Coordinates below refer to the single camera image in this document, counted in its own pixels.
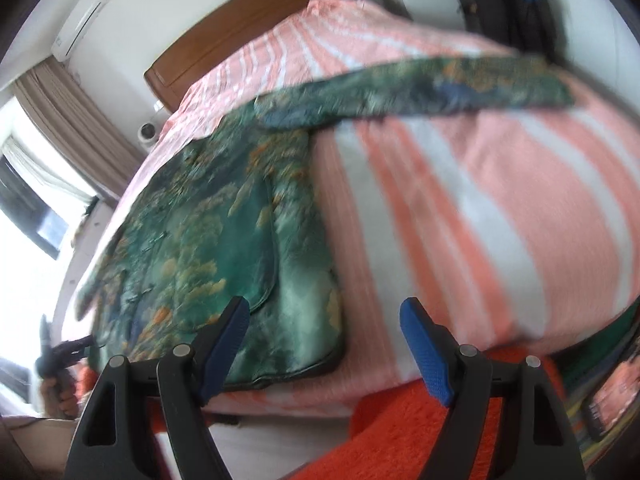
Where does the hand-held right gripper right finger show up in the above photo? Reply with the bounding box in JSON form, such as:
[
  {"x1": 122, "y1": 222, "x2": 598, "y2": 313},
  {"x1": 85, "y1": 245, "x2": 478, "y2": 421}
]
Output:
[{"x1": 399, "y1": 297, "x2": 587, "y2": 480}]

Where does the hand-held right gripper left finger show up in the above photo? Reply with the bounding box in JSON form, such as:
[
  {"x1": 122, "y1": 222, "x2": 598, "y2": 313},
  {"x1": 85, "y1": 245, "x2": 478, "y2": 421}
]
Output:
[{"x1": 64, "y1": 296, "x2": 251, "y2": 480}]

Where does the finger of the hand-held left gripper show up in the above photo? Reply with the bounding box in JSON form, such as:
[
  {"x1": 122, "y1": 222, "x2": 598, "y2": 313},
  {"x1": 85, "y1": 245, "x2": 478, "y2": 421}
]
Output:
[{"x1": 60, "y1": 335, "x2": 95, "y2": 362}]

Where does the green floral satin jacket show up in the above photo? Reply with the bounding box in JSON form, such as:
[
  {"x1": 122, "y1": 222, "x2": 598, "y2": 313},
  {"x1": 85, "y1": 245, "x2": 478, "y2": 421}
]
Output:
[{"x1": 75, "y1": 55, "x2": 573, "y2": 391}]

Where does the person's left hand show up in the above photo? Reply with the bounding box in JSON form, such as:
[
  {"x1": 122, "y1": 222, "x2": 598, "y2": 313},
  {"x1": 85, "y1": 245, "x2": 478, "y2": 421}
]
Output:
[{"x1": 40, "y1": 374, "x2": 79, "y2": 418}]

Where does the orange fuzzy garment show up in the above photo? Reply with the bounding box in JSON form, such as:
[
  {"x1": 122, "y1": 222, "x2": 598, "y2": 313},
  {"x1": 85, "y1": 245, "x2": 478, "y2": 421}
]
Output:
[{"x1": 75, "y1": 345, "x2": 566, "y2": 480}]

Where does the white window seat cabinet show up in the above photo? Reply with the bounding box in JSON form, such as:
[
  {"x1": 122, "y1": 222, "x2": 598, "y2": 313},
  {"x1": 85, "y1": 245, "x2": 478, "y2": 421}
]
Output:
[{"x1": 55, "y1": 195, "x2": 118, "y2": 341}]

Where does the dark framed window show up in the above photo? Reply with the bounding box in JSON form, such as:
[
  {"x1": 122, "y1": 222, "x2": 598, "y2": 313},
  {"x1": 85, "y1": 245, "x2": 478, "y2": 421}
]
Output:
[{"x1": 0, "y1": 100, "x2": 101, "y2": 271}]

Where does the bed with pink striped sheet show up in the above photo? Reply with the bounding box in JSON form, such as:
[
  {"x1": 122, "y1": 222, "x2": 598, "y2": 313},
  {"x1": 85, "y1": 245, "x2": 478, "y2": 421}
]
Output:
[{"x1": 60, "y1": 0, "x2": 640, "y2": 418}]

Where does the white sheer curtain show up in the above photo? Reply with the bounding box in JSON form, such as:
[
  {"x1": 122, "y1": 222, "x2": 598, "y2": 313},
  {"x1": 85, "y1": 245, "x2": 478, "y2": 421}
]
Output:
[{"x1": 2, "y1": 132, "x2": 98, "y2": 201}]

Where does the small white desk fan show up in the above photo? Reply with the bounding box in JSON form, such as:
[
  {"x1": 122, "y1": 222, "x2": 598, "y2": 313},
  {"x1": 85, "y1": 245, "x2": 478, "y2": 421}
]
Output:
[{"x1": 138, "y1": 121, "x2": 161, "y2": 148}]

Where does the beige brown curtain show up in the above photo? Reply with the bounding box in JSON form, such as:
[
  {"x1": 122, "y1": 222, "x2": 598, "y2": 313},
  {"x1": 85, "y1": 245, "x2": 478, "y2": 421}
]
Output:
[{"x1": 11, "y1": 55, "x2": 146, "y2": 206}]

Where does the wooden headboard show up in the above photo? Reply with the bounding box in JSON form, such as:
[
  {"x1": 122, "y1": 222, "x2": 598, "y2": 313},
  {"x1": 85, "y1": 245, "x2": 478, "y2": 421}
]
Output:
[{"x1": 144, "y1": 0, "x2": 357, "y2": 113}]

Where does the dark hanging jacket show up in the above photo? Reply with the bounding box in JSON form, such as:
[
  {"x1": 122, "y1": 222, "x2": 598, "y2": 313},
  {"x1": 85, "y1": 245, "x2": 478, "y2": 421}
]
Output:
[{"x1": 457, "y1": 0, "x2": 568, "y2": 56}]

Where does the white wall air conditioner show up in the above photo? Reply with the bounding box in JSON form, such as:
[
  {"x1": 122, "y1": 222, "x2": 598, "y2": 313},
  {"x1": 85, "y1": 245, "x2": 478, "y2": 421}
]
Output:
[{"x1": 51, "y1": 0, "x2": 113, "y2": 62}]

